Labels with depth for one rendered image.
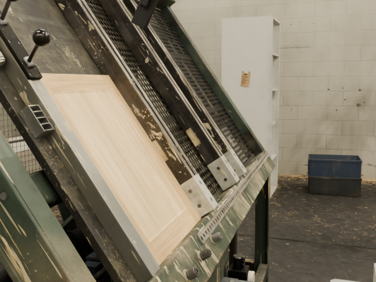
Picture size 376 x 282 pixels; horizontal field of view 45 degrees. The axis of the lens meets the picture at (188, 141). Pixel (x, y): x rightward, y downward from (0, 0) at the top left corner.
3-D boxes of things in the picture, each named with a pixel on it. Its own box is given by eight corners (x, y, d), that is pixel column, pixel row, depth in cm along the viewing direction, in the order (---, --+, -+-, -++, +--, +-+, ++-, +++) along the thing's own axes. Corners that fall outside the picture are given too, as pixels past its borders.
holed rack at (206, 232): (202, 245, 129) (203, 244, 128) (196, 236, 129) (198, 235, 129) (268, 155, 285) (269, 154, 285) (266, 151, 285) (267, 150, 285)
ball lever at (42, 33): (23, 74, 105) (41, 42, 95) (15, 61, 105) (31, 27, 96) (37, 70, 108) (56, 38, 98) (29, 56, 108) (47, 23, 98)
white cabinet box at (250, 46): (269, 198, 519) (272, 15, 493) (221, 194, 538) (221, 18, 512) (277, 187, 576) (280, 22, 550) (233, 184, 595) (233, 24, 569)
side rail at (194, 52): (248, 160, 281) (263, 151, 278) (153, 15, 287) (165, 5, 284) (250, 158, 289) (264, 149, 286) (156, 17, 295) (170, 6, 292)
